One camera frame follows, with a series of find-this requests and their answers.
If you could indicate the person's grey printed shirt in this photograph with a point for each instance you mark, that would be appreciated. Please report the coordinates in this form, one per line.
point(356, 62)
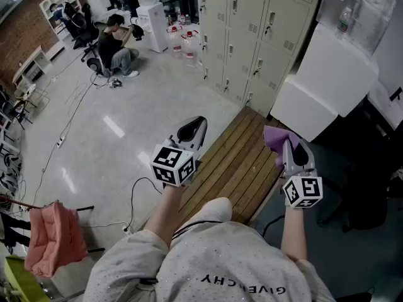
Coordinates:
point(220, 263)

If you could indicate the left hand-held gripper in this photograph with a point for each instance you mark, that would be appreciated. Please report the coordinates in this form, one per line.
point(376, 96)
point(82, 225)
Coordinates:
point(171, 164)

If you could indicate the person's light trouser leg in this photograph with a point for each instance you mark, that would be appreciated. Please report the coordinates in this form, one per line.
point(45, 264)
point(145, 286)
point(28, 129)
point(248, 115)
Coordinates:
point(217, 209)

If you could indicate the slatted wooden bench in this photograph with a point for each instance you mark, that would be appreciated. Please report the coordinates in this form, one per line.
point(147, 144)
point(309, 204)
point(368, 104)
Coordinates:
point(239, 156)

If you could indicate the green label plastic water bottle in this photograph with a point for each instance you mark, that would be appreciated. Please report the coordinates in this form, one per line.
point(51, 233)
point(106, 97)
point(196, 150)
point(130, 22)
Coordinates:
point(344, 24)

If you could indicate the grey metal locker cabinet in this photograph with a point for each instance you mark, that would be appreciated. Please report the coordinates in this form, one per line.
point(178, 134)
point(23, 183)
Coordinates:
point(242, 58)

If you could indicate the black office chair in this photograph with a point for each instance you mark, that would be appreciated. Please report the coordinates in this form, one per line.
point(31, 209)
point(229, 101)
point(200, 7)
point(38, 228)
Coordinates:
point(82, 30)

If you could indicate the white low shelf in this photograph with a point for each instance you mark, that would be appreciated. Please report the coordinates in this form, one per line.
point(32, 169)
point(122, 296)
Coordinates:
point(31, 63)

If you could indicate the pink cushion chair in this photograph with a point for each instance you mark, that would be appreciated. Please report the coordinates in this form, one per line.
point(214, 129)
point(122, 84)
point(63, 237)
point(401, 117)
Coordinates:
point(53, 241)

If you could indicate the purple wiping cloth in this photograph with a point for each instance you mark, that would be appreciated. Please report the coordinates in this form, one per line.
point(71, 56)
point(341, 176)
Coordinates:
point(274, 140)

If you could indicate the small black electronic device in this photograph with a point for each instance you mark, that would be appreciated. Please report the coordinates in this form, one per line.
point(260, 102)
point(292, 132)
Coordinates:
point(116, 83)

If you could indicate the yellow-green plastic bin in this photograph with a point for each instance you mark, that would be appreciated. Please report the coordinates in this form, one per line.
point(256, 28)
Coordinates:
point(19, 278)

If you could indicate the black swivel chair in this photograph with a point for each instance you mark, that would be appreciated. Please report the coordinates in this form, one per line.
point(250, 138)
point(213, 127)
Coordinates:
point(362, 187)

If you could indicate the person's left forearm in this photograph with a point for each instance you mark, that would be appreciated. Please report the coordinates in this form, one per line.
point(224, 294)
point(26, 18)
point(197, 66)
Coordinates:
point(163, 212)

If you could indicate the black metal bracket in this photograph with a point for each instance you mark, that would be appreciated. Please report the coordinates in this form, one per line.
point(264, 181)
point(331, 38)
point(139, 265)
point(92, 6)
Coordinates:
point(396, 93)

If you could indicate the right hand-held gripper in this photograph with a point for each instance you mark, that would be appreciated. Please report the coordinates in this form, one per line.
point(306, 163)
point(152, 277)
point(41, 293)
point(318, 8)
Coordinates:
point(303, 189)

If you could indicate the silver foil sheet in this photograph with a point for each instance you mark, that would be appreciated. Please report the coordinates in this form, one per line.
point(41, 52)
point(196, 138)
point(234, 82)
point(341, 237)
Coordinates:
point(371, 14)

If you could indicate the person's right forearm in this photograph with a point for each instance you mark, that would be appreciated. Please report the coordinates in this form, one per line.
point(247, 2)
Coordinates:
point(294, 231)

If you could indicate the white water dispenser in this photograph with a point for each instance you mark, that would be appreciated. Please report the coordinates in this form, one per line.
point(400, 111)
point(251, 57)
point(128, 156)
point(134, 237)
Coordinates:
point(154, 27)

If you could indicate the white power strip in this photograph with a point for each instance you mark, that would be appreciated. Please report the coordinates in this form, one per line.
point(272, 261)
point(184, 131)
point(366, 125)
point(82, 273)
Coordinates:
point(60, 142)
point(127, 230)

